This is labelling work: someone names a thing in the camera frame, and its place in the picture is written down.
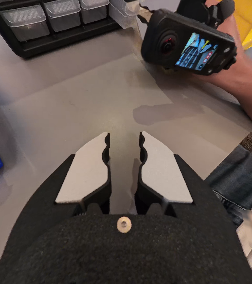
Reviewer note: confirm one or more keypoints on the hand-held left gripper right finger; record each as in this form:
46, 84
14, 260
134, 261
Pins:
163, 177

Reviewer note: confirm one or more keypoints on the black drawer cabinet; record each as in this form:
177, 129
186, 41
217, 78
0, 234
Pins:
61, 44

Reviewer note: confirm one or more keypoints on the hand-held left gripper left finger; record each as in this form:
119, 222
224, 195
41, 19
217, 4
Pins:
86, 175

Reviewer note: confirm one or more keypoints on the person's right hand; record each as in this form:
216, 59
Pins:
233, 31

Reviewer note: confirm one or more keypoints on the person's dark trousers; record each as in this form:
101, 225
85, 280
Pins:
239, 177

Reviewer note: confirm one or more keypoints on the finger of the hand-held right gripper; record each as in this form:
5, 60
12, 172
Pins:
144, 17

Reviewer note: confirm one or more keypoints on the person's right forearm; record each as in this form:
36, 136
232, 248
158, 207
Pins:
250, 88

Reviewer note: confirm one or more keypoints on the array of clear drawers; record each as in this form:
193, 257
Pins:
61, 15

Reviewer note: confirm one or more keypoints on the clear plastic drawer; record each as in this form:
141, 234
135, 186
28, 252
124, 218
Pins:
121, 13

